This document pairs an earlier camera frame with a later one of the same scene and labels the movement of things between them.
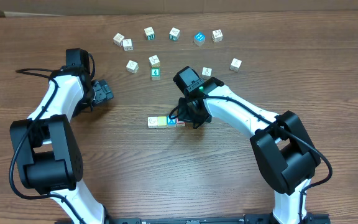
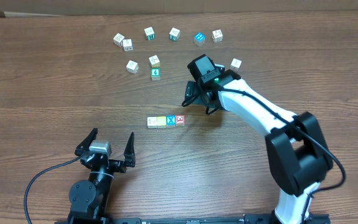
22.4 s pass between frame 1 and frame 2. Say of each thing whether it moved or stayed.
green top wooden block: stayed
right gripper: moved
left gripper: moved
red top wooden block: stayed
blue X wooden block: stayed
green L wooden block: stayed
